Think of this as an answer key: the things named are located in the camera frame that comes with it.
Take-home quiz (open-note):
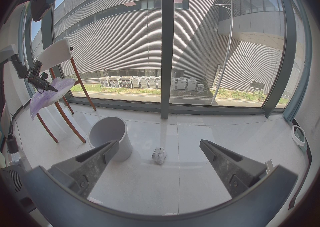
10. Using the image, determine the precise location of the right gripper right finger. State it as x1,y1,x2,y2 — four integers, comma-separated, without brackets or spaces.
199,139,268,200

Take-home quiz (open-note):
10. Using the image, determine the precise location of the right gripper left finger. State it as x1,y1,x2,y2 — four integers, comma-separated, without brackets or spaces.
47,139,119,199

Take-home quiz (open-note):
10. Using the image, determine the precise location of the purple plastic bag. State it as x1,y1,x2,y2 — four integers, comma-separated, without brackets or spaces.
29,77,75,121

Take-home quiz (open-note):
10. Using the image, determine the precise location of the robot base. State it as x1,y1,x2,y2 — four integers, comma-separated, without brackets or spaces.
0,101,38,211

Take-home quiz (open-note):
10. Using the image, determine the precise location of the white trash bin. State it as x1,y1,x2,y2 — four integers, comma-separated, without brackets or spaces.
88,116,133,162

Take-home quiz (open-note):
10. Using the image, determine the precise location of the white chair with wooden legs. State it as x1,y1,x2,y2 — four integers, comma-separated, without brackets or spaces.
30,39,97,144

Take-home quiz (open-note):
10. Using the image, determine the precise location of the small white basket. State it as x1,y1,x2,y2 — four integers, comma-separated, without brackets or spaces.
292,125,307,150

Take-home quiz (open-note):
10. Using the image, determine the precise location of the crumpled white paper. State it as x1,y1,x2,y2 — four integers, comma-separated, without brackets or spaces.
151,146,167,165

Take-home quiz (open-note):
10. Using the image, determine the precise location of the blue-green curtain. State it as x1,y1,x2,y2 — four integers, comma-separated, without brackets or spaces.
284,1,312,123

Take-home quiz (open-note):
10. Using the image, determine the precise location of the window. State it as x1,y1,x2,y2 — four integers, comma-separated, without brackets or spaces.
19,0,310,121

